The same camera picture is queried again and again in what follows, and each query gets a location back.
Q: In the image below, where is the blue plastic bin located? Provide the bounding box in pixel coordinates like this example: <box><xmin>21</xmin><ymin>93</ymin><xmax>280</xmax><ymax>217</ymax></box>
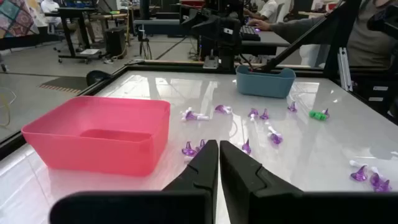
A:
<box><xmin>235</xmin><ymin>64</ymin><xmax>297</xmax><ymax>99</ymax></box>

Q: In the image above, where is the green plastic Halloween toy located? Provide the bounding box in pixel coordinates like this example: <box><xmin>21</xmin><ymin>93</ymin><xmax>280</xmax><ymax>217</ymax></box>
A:
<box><xmin>308</xmin><ymin>110</ymin><xmax>327</xmax><ymax>121</ymax></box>

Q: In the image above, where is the black computer tower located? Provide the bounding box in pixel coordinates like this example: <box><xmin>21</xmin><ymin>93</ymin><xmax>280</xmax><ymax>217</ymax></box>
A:
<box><xmin>104</xmin><ymin>27</ymin><xmax>127</xmax><ymax>59</ymax></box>

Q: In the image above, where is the black tripod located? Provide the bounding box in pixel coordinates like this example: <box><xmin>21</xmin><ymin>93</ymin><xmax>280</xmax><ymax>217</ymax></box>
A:
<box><xmin>136</xmin><ymin>24</ymin><xmax>153</xmax><ymax>60</ymax></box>

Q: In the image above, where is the pink plastic bin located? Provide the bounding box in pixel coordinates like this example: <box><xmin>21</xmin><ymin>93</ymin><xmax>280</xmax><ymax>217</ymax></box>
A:
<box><xmin>21</xmin><ymin>95</ymin><xmax>172</xmax><ymax>177</ymax></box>

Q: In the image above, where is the person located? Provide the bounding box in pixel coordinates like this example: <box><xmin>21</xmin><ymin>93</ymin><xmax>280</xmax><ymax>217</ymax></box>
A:
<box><xmin>244</xmin><ymin>0</ymin><xmax>279</xmax><ymax>23</ymax></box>
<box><xmin>248</xmin><ymin>0</ymin><xmax>398</xmax><ymax>68</ymax></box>
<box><xmin>40</xmin><ymin>0</ymin><xmax>65</xmax><ymax>27</ymax></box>

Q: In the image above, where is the black height-adjustable desk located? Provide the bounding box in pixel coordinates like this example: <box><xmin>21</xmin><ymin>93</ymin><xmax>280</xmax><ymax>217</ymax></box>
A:
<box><xmin>45</xmin><ymin>7</ymin><xmax>103</xmax><ymax>65</ymax></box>

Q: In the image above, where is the dark grey workbench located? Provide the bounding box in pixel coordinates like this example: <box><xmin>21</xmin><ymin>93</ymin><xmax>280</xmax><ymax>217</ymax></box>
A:
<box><xmin>132</xmin><ymin>18</ymin><xmax>190</xmax><ymax>37</ymax></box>

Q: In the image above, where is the grey desk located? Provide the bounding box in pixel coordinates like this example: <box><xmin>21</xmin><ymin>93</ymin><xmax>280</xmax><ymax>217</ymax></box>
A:
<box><xmin>241</xmin><ymin>30</ymin><xmax>292</xmax><ymax>57</ymax></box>

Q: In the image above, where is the silver aluminium extrusion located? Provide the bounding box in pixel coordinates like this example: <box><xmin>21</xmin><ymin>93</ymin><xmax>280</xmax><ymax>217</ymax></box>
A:
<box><xmin>337</xmin><ymin>47</ymin><xmax>354</xmax><ymax>92</ymax></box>

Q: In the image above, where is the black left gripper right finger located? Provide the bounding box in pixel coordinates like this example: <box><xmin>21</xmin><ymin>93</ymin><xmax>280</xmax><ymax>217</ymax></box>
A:
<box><xmin>219</xmin><ymin>140</ymin><xmax>398</xmax><ymax>224</ymax></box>

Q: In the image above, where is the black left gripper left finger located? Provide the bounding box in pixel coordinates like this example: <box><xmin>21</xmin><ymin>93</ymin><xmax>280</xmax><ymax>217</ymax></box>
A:
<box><xmin>49</xmin><ymin>140</ymin><xmax>219</xmax><ymax>224</ymax></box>

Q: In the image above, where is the colourful patchwork quilt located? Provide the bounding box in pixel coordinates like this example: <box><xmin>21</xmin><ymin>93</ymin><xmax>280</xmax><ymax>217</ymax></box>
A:
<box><xmin>0</xmin><ymin>0</ymin><xmax>40</xmax><ymax>40</ymax></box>

